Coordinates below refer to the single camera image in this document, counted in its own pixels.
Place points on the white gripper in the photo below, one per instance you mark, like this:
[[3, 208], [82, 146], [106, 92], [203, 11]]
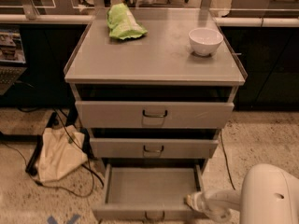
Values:
[[206, 202]]

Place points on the grey bottom drawer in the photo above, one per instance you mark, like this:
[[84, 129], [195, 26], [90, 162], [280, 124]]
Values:
[[148, 193]]

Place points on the grey drawer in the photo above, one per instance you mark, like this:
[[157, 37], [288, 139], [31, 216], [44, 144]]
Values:
[[172, 115], [148, 193], [153, 148]]

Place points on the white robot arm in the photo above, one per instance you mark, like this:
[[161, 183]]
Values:
[[269, 195]]

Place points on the grey middle drawer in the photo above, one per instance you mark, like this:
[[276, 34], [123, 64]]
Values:
[[153, 148]]

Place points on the grey drawer cabinet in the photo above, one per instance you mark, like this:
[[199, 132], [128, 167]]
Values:
[[159, 67]]

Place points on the grey top drawer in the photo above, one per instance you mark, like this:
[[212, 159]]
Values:
[[172, 115]]

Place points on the cream tote bag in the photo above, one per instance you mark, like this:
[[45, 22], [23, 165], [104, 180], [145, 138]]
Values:
[[61, 153]]

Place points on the white ceramic bowl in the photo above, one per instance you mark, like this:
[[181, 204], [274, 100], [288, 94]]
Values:
[[205, 41]]

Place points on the green chip bag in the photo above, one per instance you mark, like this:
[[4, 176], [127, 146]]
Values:
[[122, 23]]

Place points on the laptop computer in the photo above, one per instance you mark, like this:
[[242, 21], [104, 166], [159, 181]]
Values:
[[12, 58]]

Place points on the white horizontal rail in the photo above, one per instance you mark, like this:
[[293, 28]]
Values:
[[85, 19]]

